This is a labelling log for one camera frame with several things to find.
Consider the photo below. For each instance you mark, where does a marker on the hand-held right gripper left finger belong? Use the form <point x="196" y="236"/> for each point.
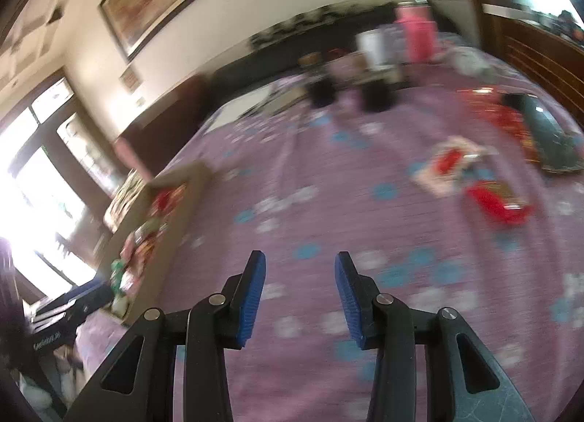
<point x="251" y="299"/>

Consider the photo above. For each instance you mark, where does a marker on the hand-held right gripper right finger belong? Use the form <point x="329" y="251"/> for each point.
<point x="349" y="299"/>

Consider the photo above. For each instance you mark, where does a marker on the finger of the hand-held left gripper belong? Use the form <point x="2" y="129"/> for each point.
<point x="93" y="296"/>

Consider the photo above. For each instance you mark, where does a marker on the green snack packet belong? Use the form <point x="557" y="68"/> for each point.
<point x="118" y="271"/>

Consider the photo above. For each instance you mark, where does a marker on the pink cartoon snack packet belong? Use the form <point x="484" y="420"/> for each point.
<point x="139" y="246"/>

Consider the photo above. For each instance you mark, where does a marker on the brown cardboard box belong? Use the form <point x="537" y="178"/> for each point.
<point x="182" y="216"/>

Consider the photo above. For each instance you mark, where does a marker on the purple floral cloth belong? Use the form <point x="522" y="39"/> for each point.
<point x="319" y="203"/>

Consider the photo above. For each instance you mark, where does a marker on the glass window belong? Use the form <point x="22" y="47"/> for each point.
<point x="45" y="194"/>

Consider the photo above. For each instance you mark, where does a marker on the wide red snack packet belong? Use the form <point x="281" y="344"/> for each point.
<point x="169" y="198"/>

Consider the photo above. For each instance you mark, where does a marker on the red and white snack packet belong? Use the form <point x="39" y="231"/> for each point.
<point x="449" y="166"/>

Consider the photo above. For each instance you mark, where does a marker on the shiny red candy packet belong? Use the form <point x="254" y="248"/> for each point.
<point x="495" y="205"/>

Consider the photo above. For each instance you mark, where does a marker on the white paper sheet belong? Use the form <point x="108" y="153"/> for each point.
<point x="237" y="111"/>

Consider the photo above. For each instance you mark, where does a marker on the brown wooden furniture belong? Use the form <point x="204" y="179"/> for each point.
<point x="169" y="121"/>

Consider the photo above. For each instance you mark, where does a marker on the brown notebook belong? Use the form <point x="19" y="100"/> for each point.
<point x="285" y="100"/>

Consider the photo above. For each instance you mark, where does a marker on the black jar with wooden stopper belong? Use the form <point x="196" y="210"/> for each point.
<point x="321" y="91"/>
<point x="376" y="95"/>

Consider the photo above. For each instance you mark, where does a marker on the black sofa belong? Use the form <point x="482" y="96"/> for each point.
<point x="255" y="66"/>

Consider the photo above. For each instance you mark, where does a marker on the long red snack packet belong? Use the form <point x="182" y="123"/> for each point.
<point x="511" y="123"/>

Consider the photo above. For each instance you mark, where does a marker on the white cup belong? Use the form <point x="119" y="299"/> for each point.
<point x="374" y="50"/>

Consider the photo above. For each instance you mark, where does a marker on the dark glossy snack packet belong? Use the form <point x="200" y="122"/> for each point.
<point x="545" y="134"/>

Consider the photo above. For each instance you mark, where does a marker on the grey cloth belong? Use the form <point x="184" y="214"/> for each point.
<point x="465" y="61"/>

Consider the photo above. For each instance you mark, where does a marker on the pink bottle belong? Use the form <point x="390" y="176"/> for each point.
<point x="417" y="36"/>

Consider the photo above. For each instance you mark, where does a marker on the wooden cabinet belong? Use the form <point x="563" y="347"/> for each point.
<point x="538" y="57"/>

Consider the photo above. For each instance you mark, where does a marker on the row of dark trinkets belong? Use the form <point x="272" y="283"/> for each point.
<point x="565" y="22"/>

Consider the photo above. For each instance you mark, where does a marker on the small wall frame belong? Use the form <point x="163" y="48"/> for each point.
<point x="131" y="80"/>

